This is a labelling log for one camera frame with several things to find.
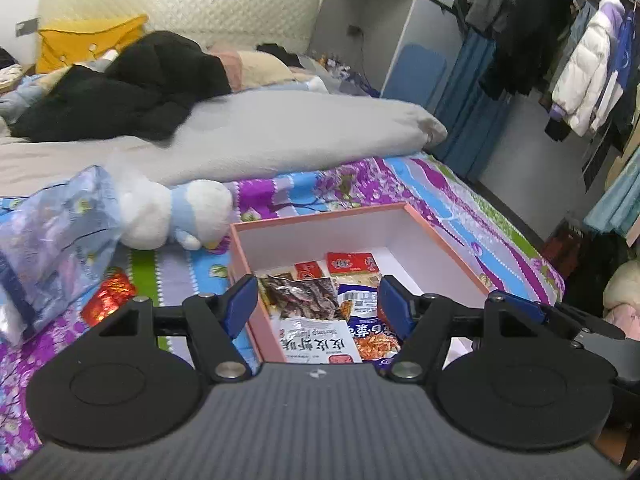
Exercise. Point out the white and blue plush toy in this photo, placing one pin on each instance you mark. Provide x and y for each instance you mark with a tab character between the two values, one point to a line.
150	215

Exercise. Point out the blue curtain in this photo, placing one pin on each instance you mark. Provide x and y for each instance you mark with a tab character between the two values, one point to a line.
472	120

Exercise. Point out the cream and pink bundle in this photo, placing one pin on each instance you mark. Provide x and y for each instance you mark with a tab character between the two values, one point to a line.
625	300

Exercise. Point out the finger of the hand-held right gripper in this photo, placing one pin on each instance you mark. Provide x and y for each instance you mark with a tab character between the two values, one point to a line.
527	310
590	322

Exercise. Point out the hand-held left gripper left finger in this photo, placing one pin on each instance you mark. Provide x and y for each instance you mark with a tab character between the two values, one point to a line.
240	305

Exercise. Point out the grey wall outlet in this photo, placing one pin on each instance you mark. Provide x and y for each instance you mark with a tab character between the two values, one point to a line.
26	28

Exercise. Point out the beige pillow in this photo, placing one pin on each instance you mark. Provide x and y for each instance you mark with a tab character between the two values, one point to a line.
265	70

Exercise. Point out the floral bed sheet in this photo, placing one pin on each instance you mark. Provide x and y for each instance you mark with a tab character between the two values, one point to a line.
450	200

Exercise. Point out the blue snack packet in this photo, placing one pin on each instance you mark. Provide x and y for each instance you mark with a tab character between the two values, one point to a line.
367	325

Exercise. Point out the white snack packet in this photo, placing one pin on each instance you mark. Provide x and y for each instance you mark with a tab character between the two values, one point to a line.
315	340

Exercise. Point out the blue padded board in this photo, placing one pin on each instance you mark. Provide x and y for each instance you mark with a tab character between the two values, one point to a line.
415	77

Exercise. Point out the small red snack packet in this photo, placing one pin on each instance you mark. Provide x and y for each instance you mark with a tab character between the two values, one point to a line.
309	270

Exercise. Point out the clear blue printed plastic bag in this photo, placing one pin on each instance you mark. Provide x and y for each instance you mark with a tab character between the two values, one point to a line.
55	240

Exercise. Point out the pink cardboard box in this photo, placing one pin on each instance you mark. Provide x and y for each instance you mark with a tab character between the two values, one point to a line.
350	232

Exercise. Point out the grey duvet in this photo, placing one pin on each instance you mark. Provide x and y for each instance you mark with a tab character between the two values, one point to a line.
300	130

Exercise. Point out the black hanging coat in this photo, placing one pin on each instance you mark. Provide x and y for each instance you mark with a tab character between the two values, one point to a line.
530	35

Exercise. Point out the black jacket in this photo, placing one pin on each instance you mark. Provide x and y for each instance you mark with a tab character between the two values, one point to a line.
140	85

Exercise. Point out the pink cloth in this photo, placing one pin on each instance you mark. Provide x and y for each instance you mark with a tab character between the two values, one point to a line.
227	65

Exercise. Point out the clear red label snack packet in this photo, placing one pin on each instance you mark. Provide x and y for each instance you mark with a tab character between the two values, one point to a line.
352	265

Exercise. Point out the blue jeans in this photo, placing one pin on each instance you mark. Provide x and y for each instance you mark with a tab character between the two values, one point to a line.
17	102

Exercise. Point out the white puffer jacket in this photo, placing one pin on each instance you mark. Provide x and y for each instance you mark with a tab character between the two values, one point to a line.
585	75

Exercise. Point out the clear packet with brown snack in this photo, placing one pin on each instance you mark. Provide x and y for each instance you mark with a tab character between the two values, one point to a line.
300	297

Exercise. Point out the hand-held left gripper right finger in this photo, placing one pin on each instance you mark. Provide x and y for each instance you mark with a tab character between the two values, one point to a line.
395	305

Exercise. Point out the teal hanging clothes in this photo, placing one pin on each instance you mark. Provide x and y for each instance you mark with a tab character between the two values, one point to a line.
617	195

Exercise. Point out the red foil snack packet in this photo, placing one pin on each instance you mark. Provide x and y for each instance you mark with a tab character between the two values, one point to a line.
110	297

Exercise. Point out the quilted cream headboard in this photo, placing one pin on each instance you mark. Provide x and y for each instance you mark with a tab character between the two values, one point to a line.
200	10

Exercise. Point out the pile of clothes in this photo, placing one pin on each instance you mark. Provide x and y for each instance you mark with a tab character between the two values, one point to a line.
9	70

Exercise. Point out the yellow pillow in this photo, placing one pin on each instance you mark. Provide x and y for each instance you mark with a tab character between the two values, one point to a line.
75	45

